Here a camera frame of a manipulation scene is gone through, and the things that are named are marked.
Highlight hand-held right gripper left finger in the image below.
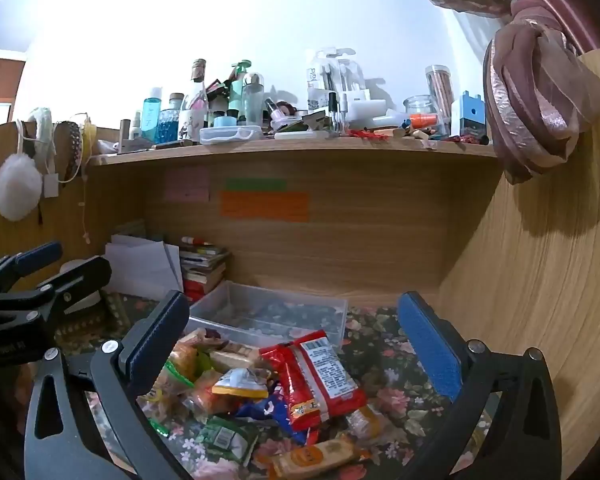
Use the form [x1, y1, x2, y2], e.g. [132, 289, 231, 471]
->
[24, 289, 196, 480]

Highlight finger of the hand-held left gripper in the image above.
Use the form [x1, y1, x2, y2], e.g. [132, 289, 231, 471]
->
[0, 241, 63, 301]
[10, 256, 113, 331]

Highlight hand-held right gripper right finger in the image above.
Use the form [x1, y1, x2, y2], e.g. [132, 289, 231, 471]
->
[396, 290, 563, 480]

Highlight clear orange snack packet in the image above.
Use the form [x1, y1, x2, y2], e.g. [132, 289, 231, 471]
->
[167, 341, 202, 386]

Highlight clear green-edged snack packet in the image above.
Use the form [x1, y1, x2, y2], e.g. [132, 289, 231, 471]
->
[139, 364, 197, 433]

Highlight beige wafer packet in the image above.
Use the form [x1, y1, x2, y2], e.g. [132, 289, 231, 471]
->
[207, 342, 262, 374]

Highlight small yellow candy packet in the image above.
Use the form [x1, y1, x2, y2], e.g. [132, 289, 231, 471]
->
[346, 402, 387, 441]

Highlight yellow white snack packet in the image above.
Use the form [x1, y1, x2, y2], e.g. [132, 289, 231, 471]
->
[211, 367, 271, 401]

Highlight red snack packet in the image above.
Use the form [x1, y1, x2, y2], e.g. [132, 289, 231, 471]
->
[258, 330, 368, 431]

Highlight green snack packet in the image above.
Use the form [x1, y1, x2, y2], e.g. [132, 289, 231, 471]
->
[192, 414, 259, 468]

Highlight clear plastic container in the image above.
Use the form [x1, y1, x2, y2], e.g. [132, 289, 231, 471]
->
[187, 280, 349, 352]

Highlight blue snack packet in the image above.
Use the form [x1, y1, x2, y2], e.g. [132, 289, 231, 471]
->
[235, 390, 321, 447]

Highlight orange wafer packet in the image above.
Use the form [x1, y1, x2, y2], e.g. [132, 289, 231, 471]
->
[255, 435, 372, 480]

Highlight floral tablecloth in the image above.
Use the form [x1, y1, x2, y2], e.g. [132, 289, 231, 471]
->
[55, 287, 501, 480]

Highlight white paper sheets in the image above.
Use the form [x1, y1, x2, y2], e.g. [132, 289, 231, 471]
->
[102, 234, 185, 299]

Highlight pale green book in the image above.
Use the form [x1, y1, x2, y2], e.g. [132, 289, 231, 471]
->
[111, 220, 147, 242]

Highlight white fluffy puff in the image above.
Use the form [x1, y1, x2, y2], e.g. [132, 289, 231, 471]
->
[0, 152, 44, 222]

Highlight stack of books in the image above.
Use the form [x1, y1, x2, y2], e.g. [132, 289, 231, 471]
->
[179, 242, 232, 306]

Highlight wooden desk shelf unit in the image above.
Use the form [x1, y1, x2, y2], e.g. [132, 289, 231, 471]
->
[0, 47, 600, 480]

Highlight dark studded headband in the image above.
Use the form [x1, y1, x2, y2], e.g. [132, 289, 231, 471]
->
[55, 121, 84, 184]

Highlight white fuzzy headband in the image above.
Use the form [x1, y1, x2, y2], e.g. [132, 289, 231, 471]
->
[27, 107, 59, 171]

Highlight yellow headband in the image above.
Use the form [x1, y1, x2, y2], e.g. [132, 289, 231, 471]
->
[80, 115, 99, 162]

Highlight pink sticky note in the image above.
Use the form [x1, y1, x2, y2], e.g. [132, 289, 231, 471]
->
[164, 167, 211, 204]

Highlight orange sticky note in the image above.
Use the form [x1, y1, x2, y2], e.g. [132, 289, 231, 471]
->
[220, 191, 311, 224]

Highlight blue round bottle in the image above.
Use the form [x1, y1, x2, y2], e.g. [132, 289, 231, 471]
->
[156, 92, 186, 145]

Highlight blue liquid bottle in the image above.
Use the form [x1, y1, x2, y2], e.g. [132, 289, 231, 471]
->
[141, 87, 164, 144]

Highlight green sticky note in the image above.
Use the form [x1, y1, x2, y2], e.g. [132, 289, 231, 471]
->
[225, 178, 288, 192]

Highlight wooden cabinet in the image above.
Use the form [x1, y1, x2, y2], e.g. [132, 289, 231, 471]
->
[0, 49, 29, 107]

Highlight white printed mug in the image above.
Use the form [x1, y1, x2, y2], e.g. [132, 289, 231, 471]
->
[177, 109, 207, 144]

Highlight clear flat plastic case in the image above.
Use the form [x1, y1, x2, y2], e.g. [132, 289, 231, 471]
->
[200, 125, 264, 145]

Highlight cork-topped bottle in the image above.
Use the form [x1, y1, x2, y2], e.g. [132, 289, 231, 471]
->
[189, 59, 209, 111]

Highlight blue white box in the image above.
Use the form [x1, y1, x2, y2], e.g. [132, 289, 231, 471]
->
[458, 91, 489, 139]

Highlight glass jar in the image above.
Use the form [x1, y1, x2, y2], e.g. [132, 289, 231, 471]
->
[403, 95, 439, 117]

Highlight green pump bottle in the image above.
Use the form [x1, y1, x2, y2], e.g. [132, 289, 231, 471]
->
[229, 59, 252, 121]

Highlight white flat case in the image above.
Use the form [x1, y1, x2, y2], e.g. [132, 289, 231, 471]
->
[274, 130, 329, 141]

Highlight clear bottle silver cap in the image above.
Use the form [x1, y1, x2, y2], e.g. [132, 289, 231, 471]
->
[242, 72, 266, 127]

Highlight tall clear tube jar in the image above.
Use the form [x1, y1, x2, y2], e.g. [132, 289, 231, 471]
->
[425, 65, 454, 136]

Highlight pink curtain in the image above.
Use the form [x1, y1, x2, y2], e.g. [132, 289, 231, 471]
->
[392, 0, 600, 186]

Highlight clear blister packaging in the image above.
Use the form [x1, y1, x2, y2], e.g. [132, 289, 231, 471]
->
[306, 47, 367, 112]

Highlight white cord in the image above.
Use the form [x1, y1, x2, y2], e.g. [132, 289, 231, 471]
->
[79, 160, 92, 244]

